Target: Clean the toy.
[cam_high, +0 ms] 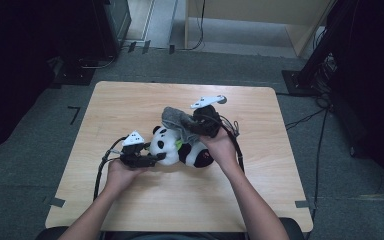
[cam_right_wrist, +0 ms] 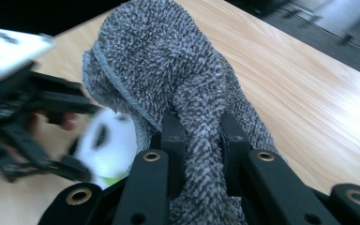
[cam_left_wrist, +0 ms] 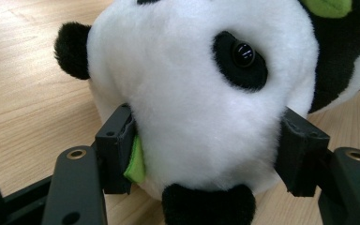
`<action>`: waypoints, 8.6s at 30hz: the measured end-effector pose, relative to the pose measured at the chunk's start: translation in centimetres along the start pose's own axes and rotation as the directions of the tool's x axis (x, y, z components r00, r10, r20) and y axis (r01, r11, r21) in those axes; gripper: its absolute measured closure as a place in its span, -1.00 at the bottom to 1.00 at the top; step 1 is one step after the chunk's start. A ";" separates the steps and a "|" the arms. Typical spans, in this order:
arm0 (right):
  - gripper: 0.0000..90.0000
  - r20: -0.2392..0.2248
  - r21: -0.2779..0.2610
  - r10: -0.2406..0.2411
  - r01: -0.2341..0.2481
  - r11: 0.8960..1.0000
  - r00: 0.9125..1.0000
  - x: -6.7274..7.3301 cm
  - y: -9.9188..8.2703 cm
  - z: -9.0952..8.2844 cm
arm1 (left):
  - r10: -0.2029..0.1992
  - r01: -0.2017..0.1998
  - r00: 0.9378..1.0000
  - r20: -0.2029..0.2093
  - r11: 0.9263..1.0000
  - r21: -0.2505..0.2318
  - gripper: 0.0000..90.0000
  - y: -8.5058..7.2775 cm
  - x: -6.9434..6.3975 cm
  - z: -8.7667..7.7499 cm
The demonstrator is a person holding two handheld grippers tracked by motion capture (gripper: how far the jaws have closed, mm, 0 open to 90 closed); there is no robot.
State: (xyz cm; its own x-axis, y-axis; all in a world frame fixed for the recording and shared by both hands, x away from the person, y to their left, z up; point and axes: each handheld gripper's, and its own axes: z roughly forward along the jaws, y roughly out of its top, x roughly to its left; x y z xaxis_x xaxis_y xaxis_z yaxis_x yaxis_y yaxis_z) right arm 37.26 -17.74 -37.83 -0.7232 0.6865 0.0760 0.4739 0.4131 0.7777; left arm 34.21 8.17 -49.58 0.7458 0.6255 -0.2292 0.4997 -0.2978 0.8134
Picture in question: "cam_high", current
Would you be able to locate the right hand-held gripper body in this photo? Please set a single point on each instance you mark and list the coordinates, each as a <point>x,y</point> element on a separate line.
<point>206,121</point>

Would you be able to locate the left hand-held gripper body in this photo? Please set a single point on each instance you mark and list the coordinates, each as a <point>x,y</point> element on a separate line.
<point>135,156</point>

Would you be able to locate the panda plush toy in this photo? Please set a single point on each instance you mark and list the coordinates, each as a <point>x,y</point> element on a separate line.
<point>170,148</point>

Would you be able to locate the grey cloth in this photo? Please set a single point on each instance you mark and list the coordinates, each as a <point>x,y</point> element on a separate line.
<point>175,118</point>

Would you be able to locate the person's left hand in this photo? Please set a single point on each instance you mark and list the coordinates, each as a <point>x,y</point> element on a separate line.
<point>123,176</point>

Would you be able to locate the person's right hand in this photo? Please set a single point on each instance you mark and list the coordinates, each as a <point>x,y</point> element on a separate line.
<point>221,150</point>

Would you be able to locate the black angled floor tape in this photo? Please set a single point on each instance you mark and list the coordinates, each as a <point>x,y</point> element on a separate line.
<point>76,115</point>

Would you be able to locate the dark floor tape piece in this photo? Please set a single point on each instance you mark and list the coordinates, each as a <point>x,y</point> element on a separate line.
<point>146,46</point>
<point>131,46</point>
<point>171,49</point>

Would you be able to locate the grey tape strip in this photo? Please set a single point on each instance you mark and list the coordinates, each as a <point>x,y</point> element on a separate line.
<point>302,204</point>
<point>57,202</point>

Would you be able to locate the black metal stand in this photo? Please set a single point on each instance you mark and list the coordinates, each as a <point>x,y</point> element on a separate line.
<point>296,83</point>

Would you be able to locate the black flat stand base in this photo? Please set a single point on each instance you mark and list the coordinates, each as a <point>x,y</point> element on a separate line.
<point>75,76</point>

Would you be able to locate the light wooden furniture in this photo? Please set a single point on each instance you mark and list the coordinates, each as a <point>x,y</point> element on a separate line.
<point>246,8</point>

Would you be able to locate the black equipment cabinet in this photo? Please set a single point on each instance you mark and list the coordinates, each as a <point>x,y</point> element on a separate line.
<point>113,30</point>

